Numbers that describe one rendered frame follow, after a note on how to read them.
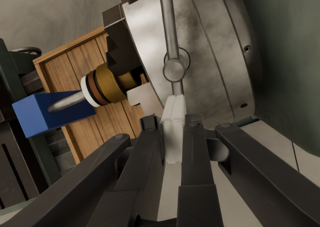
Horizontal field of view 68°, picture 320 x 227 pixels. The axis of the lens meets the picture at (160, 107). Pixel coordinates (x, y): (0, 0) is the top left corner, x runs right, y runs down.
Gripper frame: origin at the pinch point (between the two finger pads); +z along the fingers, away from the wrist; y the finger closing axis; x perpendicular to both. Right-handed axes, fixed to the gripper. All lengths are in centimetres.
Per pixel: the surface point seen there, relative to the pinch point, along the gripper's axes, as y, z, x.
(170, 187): -20, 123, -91
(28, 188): -48, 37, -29
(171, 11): 0.3, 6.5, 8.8
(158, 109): -5.2, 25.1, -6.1
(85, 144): -32, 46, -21
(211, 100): 4.0, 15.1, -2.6
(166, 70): -0.7, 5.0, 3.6
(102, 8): -52, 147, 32
